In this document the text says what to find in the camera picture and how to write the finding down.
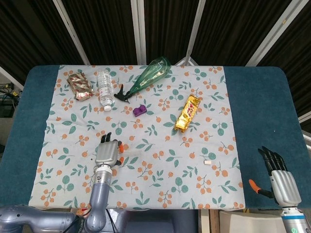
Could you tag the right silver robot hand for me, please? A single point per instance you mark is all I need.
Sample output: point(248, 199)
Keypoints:
point(284, 187)

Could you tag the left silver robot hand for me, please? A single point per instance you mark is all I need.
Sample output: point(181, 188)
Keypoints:
point(107, 154)

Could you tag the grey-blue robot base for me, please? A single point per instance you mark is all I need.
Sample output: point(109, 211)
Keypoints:
point(158, 222)

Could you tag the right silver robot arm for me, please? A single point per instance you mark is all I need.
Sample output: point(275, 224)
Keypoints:
point(292, 219)

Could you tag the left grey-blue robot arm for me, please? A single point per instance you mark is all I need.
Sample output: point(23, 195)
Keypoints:
point(98, 199)

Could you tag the beige box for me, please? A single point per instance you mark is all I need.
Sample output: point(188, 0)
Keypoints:
point(250, 223)

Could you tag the purple toy brick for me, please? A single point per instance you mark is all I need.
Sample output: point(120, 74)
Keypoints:
point(139, 111)

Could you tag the floral orange-green tablecloth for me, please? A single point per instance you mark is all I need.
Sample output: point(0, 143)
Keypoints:
point(158, 174)

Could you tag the clear plastic water bottle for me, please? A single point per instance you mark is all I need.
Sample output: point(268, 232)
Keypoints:
point(104, 87)

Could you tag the bronze foil snack pack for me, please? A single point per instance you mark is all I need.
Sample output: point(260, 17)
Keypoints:
point(80, 86)

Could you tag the blue table cover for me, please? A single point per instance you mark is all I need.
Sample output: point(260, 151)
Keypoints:
point(260, 109)

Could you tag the green spray bottle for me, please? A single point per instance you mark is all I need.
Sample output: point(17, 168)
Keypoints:
point(145, 78)

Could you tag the gold foil snack pack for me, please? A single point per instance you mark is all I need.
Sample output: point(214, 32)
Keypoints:
point(187, 112)

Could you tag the dark folding screen white frames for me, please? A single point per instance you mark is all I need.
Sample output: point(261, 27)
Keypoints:
point(109, 29)

